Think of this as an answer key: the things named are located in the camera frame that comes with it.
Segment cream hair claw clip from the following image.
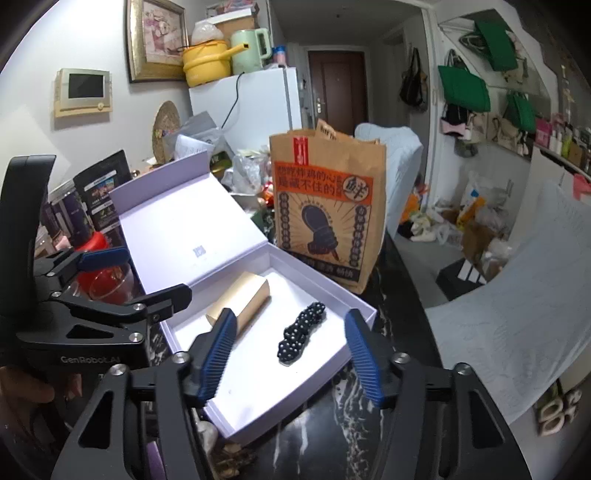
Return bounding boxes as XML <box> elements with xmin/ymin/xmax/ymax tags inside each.
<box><xmin>191</xmin><ymin>409</ymin><xmax>219</xmax><ymax>457</ymax></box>

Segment red canister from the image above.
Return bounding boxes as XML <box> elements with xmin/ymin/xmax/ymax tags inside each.
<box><xmin>76</xmin><ymin>231</ymin><xmax>127</xmax><ymax>295</ymax></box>

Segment black polka dot scrunchie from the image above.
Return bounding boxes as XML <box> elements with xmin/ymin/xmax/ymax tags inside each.
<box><xmin>277</xmin><ymin>302</ymin><xmax>325</xmax><ymax>365</ymax></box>

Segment left hand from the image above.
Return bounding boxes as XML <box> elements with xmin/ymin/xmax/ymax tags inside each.
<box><xmin>1</xmin><ymin>366</ymin><xmax>57</xmax><ymax>432</ymax></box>

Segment framed picture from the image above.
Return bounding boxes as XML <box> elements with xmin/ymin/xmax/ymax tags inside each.
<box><xmin>124</xmin><ymin>0</ymin><xmax>188</xmax><ymax>83</ymax></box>

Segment yellow pot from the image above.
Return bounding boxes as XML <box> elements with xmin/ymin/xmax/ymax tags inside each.
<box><xmin>181</xmin><ymin>40</ymin><xmax>249</xmax><ymax>88</ymax></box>

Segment black printed card stand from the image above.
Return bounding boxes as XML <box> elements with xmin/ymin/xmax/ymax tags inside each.
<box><xmin>73</xmin><ymin>150</ymin><xmax>132</xmax><ymax>231</ymax></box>

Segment light blue cushion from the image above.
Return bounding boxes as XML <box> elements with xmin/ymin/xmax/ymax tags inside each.
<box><xmin>426</xmin><ymin>182</ymin><xmax>590</xmax><ymax>423</ymax></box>

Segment brown door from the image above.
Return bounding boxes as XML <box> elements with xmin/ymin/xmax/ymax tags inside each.
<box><xmin>308</xmin><ymin>50</ymin><xmax>369</xmax><ymax>135</ymax></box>

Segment white refrigerator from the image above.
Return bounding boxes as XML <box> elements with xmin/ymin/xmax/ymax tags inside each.
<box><xmin>189</xmin><ymin>67</ymin><xmax>303</xmax><ymax>151</ymax></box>

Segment purple small box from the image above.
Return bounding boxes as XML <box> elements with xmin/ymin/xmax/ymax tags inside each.
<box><xmin>145</xmin><ymin>440</ymin><xmax>167</xmax><ymax>480</ymax></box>

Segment gold rectangular box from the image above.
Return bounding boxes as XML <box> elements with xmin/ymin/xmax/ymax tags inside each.
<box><xmin>205</xmin><ymin>272</ymin><xmax>270</xmax><ymax>342</ymax></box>

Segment lavender open gift box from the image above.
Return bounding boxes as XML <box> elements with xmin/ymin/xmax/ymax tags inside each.
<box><xmin>110</xmin><ymin>153</ymin><xmax>377</xmax><ymax>445</ymax></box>

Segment light green kettle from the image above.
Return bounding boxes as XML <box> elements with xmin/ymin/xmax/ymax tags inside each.
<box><xmin>230</xmin><ymin>28</ymin><xmax>273</xmax><ymax>75</ymax></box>

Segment wall intercom panel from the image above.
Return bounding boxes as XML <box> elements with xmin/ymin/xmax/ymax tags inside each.
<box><xmin>53</xmin><ymin>68</ymin><xmax>112</xmax><ymax>118</ymax></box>

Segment green tote bag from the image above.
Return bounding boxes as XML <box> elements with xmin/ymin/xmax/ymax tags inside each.
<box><xmin>504</xmin><ymin>91</ymin><xmax>536</xmax><ymax>133</ymax></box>
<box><xmin>438</xmin><ymin>65</ymin><xmax>491</xmax><ymax>113</ymax></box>

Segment clear drinking glass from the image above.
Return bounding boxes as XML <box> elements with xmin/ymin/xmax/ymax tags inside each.
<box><xmin>88</xmin><ymin>264</ymin><xmax>135</xmax><ymax>305</ymax></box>

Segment woven round mat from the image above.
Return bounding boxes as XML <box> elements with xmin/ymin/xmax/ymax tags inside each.
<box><xmin>151</xmin><ymin>100</ymin><xmax>180</xmax><ymax>164</ymax></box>

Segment brown fried chicken paper bag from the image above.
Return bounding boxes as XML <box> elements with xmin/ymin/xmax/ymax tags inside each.
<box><xmin>270</xmin><ymin>121</ymin><xmax>387</xmax><ymax>294</ymax></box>

